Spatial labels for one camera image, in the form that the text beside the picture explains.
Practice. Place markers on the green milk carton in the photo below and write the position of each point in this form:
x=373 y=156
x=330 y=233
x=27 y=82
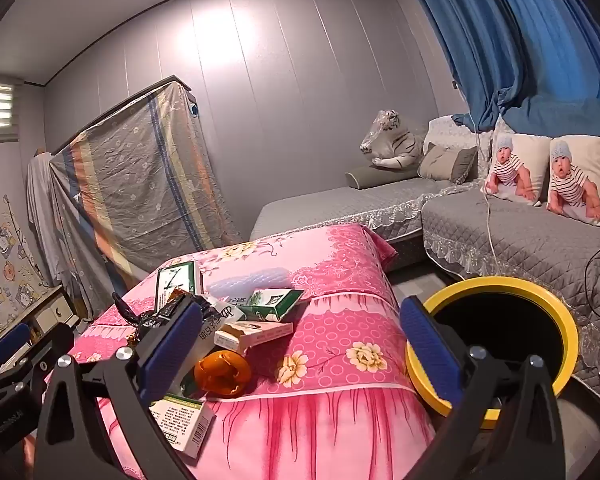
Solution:
x=275 y=305

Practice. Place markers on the yellow rimmed black bin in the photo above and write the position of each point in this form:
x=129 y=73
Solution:
x=502 y=285

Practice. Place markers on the white green medicine box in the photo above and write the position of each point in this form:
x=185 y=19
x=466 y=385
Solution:
x=185 y=422

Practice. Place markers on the black snack wrapper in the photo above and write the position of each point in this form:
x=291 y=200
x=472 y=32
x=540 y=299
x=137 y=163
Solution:
x=147 y=320

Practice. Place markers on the orange peel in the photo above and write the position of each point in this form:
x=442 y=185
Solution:
x=225 y=375

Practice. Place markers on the white drawer cabinet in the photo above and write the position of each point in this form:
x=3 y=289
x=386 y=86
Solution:
x=55 y=312

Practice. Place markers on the striped sheet over rack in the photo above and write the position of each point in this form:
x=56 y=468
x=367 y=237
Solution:
x=140 y=175

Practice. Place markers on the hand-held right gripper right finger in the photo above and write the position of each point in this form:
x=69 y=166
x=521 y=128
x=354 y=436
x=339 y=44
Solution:
x=430 y=355

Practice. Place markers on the grey bolster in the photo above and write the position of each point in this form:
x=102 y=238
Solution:
x=375 y=176

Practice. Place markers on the grey hanging cloth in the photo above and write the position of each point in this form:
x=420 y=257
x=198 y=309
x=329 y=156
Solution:
x=40 y=200

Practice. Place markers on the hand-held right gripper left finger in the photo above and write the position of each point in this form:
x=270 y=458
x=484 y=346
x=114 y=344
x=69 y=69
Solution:
x=172 y=350

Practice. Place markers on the white cigarette box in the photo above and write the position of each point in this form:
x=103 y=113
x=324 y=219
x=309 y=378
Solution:
x=255 y=335

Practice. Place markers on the grey cushion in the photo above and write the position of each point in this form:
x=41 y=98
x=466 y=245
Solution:
x=447 y=165

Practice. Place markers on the blue curtain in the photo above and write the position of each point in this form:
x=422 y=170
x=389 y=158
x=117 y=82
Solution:
x=520 y=35

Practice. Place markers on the white lace backrest cover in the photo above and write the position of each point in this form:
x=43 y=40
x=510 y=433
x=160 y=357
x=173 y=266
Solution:
x=455 y=130

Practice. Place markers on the cartoon wall poster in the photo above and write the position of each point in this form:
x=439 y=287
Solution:
x=5 y=260

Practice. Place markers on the white tiger plush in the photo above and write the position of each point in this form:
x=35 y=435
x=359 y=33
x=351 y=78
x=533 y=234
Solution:
x=397 y=147

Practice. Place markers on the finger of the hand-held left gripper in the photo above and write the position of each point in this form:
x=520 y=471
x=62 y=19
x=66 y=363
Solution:
x=9 y=342
x=45 y=349

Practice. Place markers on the grey quilted sofa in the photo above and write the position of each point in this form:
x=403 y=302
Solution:
x=505 y=240

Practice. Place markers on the baby print pillow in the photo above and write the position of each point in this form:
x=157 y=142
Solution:
x=515 y=170
x=575 y=180

